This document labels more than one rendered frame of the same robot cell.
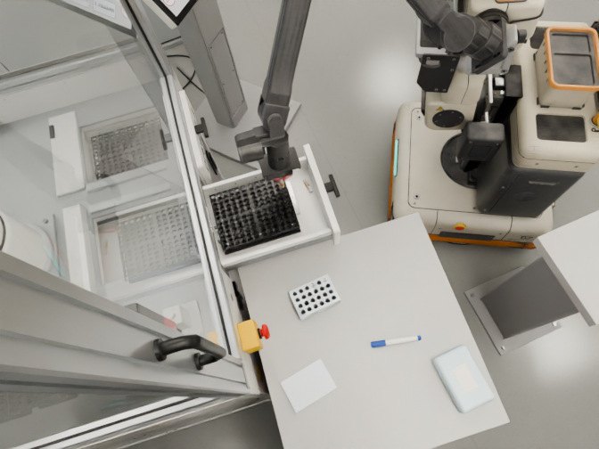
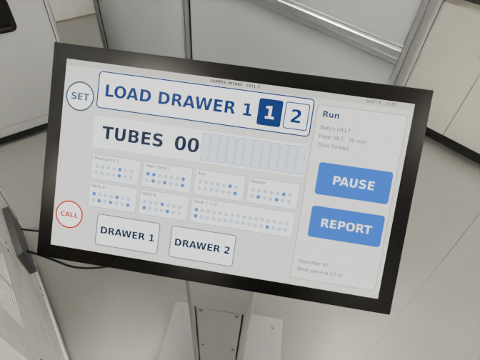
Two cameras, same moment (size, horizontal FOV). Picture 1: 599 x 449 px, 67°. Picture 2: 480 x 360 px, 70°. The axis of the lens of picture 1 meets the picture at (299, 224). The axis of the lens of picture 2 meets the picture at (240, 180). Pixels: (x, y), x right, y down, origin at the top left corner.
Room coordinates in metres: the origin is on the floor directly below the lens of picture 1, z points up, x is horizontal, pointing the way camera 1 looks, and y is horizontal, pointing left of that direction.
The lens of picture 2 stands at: (1.31, -0.10, 1.42)
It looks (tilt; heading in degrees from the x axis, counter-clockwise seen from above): 46 degrees down; 58
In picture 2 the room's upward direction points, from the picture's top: 5 degrees clockwise
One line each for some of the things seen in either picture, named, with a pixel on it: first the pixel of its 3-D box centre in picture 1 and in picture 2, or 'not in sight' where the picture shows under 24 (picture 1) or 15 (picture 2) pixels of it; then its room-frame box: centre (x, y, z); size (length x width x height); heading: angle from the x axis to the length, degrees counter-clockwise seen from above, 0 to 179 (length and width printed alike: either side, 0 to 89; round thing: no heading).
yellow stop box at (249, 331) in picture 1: (251, 336); not in sight; (0.19, 0.18, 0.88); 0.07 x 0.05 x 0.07; 7
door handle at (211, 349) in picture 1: (197, 351); not in sight; (0.09, 0.17, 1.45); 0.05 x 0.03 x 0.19; 97
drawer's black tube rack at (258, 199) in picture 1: (255, 215); not in sight; (0.53, 0.12, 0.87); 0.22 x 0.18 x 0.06; 97
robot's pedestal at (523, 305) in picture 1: (549, 289); not in sight; (0.24, -0.85, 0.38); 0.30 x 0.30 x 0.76; 13
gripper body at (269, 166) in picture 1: (278, 157); not in sight; (0.59, 0.02, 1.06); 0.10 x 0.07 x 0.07; 97
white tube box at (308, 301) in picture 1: (314, 297); not in sight; (0.28, 0.00, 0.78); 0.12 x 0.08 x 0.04; 105
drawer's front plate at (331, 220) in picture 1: (321, 194); not in sight; (0.55, -0.08, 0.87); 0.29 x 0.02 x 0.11; 7
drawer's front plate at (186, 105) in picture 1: (195, 136); not in sight; (0.83, 0.27, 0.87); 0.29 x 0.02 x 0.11; 7
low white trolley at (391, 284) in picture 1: (356, 352); not in sight; (0.15, -0.12, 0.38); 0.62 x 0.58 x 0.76; 7
